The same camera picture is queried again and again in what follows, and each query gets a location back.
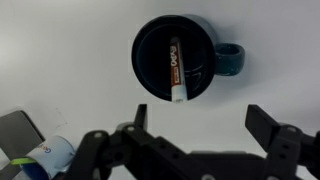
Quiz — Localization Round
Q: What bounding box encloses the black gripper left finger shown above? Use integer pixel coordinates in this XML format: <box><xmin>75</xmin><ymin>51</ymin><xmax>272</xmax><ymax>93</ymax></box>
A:
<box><xmin>65</xmin><ymin>104</ymin><xmax>187</xmax><ymax>180</ymax></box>

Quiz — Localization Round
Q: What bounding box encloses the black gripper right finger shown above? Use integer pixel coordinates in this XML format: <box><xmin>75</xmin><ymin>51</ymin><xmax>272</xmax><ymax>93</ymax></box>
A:
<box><xmin>245</xmin><ymin>104</ymin><xmax>320</xmax><ymax>180</ymax></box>

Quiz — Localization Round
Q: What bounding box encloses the white Expo dry-erase marker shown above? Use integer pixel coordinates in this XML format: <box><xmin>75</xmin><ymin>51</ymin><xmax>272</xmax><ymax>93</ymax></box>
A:
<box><xmin>170</xmin><ymin>37</ymin><xmax>187</xmax><ymax>103</ymax></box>

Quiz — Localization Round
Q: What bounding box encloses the dark teal ceramic mug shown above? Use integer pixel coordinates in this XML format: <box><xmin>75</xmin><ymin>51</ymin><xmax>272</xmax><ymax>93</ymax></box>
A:
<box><xmin>131</xmin><ymin>14</ymin><xmax>245</xmax><ymax>102</ymax></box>

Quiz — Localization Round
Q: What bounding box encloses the grey monitor stand base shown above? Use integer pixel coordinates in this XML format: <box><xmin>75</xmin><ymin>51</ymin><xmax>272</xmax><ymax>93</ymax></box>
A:
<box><xmin>0</xmin><ymin>110</ymin><xmax>46</xmax><ymax>180</ymax></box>

